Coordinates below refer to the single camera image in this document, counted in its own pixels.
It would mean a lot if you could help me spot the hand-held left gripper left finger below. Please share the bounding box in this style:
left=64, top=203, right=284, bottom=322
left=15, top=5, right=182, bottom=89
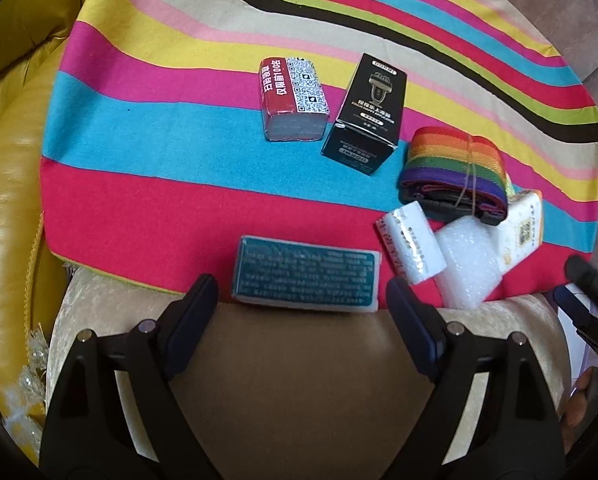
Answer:
left=39, top=273, right=220, bottom=480

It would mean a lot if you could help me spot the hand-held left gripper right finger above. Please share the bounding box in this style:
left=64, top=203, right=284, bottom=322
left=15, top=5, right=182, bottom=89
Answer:
left=386, top=278, right=566, bottom=480

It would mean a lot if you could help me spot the rainbow striped cloth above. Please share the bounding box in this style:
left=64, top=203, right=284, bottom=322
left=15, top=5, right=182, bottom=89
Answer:
left=39, top=0, right=598, bottom=306

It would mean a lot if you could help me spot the red tissue pack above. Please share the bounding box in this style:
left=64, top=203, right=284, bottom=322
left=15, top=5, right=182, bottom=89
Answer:
left=256, top=55, right=332, bottom=142

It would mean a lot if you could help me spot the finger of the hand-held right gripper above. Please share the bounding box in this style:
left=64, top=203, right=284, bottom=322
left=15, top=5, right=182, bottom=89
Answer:
left=564, top=255, right=598, bottom=320
left=552, top=285, right=598, bottom=362

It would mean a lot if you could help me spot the beige velvet table cover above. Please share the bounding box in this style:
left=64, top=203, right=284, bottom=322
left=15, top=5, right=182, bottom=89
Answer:
left=44, top=262, right=575, bottom=480

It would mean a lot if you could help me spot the yellow leather sofa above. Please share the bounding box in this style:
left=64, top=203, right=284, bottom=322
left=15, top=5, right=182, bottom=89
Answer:
left=0, top=0, right=117, bottom=456

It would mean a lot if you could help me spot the white foam block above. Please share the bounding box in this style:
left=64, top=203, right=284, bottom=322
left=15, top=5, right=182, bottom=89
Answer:
left=436, top=220, right=505, bottom=311

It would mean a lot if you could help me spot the teal packet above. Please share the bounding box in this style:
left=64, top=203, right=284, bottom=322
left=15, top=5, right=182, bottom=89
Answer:
left=231, top=234, right=382, bottom=313

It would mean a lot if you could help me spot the rainbow woven strap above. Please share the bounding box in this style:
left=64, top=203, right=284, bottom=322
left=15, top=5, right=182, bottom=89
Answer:
left=398, top=126, right=515, bottom=226

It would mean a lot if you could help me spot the white foil packet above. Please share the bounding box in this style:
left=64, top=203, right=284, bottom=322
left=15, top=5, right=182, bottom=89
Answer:
left=374, top=201, right=446, bottom=290

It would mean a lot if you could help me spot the black box with gold print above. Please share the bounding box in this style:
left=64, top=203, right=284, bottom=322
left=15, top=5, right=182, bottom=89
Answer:
left=320, top=52, right=409, bottom=177

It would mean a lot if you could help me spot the person's right hand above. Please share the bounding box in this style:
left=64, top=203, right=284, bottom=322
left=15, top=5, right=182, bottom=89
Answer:
left=558, top=367, right=598, bottom=456

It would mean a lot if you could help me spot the white and yellow tissue pack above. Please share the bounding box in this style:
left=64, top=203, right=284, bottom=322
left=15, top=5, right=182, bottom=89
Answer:
left=494, top=189, right=545, bottom=276

